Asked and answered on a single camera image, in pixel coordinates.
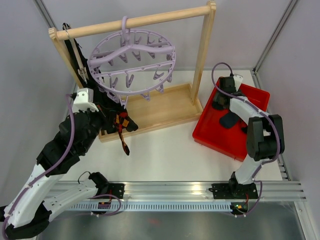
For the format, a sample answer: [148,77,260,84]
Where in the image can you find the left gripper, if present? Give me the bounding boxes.
[80,101,117,153]

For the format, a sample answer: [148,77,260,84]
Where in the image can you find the argyle patterned sock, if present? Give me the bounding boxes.
[114,112,130,156]

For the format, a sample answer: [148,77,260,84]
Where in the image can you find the purple round clip hanger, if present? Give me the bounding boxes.
[87,16,176,107]

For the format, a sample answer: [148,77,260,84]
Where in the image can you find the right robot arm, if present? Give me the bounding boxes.
[212,72,285,199]

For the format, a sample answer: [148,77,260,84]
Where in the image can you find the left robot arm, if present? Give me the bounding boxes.
[0,105,121,240]

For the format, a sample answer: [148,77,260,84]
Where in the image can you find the metal clip hanger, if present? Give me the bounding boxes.
[78,67,88,84]

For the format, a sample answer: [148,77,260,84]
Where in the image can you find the grey blue sock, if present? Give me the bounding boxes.
[219,111,240,129]

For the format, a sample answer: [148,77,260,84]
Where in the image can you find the red plastic bin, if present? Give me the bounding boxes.
[192,83,270,162]

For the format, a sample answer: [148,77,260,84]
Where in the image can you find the black hanging clothes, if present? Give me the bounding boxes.
[64,38,124,112]

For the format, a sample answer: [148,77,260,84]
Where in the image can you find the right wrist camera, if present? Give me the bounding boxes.
[219,74,244,94]

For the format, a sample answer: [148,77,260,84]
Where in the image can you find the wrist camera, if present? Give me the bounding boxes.
[73,88,99,112]
[219,74,244,94]

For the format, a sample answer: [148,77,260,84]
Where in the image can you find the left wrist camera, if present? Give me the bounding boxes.
[73,88,99,112]

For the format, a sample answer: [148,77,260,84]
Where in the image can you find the wooden hanger rack frame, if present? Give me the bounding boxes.
[48,1,216,142]

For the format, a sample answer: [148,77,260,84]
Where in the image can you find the aluminium mounting rail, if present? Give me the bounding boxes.
[47,181,307,201]

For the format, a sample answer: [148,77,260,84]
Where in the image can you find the white slotted cable duct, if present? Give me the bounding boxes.
[69,201,248,213]

